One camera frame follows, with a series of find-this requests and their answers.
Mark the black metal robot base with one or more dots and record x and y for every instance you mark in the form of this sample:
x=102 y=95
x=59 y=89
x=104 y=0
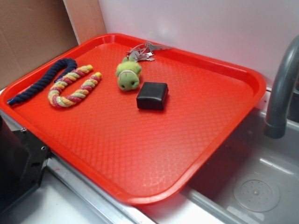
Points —
x=23 y=158

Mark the green plush animal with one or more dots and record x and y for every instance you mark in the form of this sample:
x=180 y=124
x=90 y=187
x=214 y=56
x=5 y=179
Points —
x=128 y=73

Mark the red plastic tray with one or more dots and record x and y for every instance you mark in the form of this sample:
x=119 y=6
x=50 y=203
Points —
x=140 y=156

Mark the black square box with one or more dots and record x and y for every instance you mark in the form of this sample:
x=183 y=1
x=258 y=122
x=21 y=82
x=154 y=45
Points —
x=152 y=96

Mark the silver key bunch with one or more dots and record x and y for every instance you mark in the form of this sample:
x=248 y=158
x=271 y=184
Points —
x=145 y=52

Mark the grey plastic faucet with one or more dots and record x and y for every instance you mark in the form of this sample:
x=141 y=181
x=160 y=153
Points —
x=284 y=99

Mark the grey toy sink basin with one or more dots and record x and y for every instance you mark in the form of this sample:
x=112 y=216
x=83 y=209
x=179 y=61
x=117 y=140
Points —
x=250 y=179

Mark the brown cardboard panel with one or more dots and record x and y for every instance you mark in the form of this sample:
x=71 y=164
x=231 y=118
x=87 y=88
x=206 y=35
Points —
x=33 y=32

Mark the multicolour twisted rope toy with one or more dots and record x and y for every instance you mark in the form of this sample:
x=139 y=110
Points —
x=59 y=97

